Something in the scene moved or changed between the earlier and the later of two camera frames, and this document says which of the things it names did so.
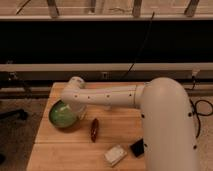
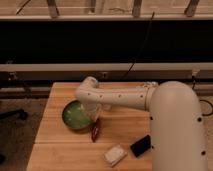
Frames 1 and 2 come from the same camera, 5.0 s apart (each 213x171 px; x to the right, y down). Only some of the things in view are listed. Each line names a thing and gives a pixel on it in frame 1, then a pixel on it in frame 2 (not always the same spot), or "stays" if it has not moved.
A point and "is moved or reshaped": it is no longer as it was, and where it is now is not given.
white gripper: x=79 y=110 to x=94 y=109
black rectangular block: x=138 y=147 stays
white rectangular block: x=114 y=155 stays
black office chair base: x=19 y=113 stays
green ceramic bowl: x=61 y=114 is moved or reshaped
